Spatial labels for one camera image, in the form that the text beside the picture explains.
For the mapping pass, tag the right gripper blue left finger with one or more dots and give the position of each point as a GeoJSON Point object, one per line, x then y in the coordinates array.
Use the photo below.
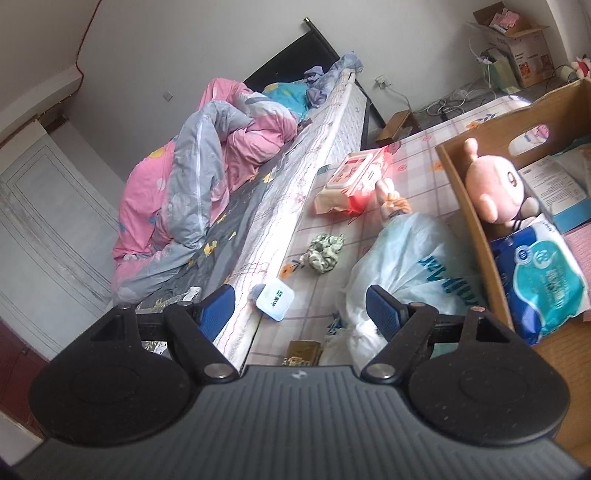
{"type": "Point", "coordinates": [191, 330]}

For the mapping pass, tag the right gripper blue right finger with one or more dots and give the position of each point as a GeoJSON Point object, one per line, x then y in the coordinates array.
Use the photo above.
{"type": "Point", "coordinates": [407, 329]}

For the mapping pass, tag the blue tissue package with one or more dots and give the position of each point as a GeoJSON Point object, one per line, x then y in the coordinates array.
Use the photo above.
{"type": "Point", "coordinates": [543, 283]}

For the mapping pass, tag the pink round plush toy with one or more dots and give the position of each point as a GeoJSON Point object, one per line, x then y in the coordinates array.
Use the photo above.
{"type": "Point", "coordinates": [497, 190]}

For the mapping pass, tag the white blue paper box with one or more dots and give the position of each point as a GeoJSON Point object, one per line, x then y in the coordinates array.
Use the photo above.
{"type": "Point", "coordinates": [562, 199]}

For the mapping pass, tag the cotton swab bag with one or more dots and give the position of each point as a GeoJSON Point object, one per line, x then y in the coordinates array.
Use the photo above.
{"type": "Point", "coordinates": [577, 163]}

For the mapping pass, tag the dark floral bed sheet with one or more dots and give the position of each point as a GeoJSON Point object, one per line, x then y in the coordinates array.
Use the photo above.
{"type": "Point", "coordinates": [257, 199]}

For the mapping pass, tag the large white plastic bag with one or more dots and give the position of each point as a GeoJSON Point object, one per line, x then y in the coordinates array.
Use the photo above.
{"type": "Point", "coordinates": [416, 258]}

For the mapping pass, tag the small white bottle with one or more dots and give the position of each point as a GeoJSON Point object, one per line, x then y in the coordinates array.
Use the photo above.
{"type": "Point", "coordinates": [273, 298]}

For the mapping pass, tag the gold tissue pack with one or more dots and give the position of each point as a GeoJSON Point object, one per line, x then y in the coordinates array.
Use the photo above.
{"type": "Point", "coordinates": [302, 353]}

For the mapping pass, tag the green patterned scrunchie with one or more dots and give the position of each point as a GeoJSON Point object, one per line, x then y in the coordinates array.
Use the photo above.
{"type": "Point", "coordinates": [323, 253]}

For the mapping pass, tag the orange striped rolled towel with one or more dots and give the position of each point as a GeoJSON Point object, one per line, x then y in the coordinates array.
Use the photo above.
{"type": "Point", "coordinates": [390, 202]}

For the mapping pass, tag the pink grey duvet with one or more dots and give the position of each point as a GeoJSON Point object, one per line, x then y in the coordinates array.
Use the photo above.
{"type": "Point", "coordinates": [174, 194]}

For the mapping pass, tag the pink wet wipes pack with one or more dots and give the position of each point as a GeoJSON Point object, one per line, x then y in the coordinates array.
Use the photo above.
{"type": "Point", "coordinates": [351, 186]}

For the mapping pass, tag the white panelled door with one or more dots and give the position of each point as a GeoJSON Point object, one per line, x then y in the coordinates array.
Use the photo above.
{"type": "Point", "coordinates": [57, 233]}

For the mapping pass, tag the pink knitted cloth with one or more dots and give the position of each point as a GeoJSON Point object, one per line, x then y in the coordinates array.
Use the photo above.
{"type": "Point", "coordinates": [579, 242]}

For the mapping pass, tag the white mattress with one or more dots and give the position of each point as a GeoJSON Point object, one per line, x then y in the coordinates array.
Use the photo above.
{"type": "Point", "coordinates": [336, 130]}

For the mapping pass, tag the brown cardboard box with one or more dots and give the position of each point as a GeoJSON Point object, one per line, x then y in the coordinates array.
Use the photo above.
{"type": "Point", "coordinates": [553, 124]}

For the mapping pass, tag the green paper bag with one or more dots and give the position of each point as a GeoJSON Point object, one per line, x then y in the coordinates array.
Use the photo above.
{"type": "Point", "coordinates": [502, 72]}

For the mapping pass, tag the black headboard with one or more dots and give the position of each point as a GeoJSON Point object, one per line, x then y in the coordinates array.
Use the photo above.
{"type": "Point", "coordinates": [309, 50]}

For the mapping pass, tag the small plush doll on floor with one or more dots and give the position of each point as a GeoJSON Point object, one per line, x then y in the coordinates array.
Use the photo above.
{"type": "Point", "coordinates": [582, 67]}

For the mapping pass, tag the wall power socket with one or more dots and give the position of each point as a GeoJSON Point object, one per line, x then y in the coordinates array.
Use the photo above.
{"type": "Point", "coordinates": [383, 82]}

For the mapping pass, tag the open cardboard box by wall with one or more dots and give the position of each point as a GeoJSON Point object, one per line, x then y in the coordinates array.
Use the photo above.
{"type": "Point", "coordinates": [522, 43]}

